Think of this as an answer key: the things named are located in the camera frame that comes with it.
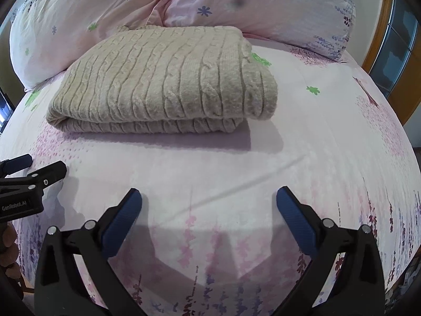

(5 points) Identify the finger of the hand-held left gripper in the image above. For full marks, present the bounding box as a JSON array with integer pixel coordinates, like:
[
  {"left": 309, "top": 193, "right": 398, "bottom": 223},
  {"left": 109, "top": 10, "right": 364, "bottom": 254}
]
[
  {"left": 0, "top": 161, "right": 68, "bottom": 202},
  {"left": 0, "top": 154, "right": 33, "bottom": 176}
]

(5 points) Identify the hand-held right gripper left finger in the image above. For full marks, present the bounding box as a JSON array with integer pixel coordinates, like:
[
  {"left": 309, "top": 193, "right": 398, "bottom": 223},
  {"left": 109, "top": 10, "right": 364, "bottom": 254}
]
[{"left": 34, "top": 187, "right": 156, "bottom": 316}]

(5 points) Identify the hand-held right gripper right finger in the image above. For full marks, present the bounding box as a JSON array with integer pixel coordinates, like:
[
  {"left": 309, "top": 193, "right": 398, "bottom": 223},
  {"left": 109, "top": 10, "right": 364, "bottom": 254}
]
[{"left": 275, "top": 186, "right": 386, "bottom": 316}]

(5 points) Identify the beige cable-knit sweater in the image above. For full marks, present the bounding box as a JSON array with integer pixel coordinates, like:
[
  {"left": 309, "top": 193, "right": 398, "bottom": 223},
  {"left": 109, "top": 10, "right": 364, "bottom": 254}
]
[{"left": 46, "top": 26, "right": 279, "bottom": 134}]

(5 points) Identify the person's left hand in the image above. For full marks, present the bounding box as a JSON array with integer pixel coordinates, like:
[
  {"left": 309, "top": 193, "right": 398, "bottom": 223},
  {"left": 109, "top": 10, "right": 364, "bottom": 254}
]
[{"left": 0, "top": 221, "right": 21, "bottom": 281}]

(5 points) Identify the dark object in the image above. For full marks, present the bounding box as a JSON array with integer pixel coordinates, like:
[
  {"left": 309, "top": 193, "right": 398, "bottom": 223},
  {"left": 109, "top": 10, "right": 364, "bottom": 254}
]
[{"left": 0, "top": 88, "right": 14, "bottom": 133}]

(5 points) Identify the pink floral bed sheet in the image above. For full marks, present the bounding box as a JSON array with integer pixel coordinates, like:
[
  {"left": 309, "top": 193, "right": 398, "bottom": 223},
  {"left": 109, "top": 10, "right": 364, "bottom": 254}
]
[{"left": 0, "top": 35, "right": 421, "bottom": 316}]

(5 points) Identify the pink floral pillow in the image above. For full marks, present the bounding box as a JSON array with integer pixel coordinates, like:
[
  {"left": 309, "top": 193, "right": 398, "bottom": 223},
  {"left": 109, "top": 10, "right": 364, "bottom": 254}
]
[
  {"left": 162, "top": 0, "right": 358, "bottom": 62},
  {"left": 9, "top": 0, "right": 172, "bottom": 90}
]

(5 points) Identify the wooden window frame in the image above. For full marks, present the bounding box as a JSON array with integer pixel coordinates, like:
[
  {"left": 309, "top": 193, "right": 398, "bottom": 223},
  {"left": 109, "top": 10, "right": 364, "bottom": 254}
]
[{"left": 361, "top": 0, "right": 421, "bottom": 126}]

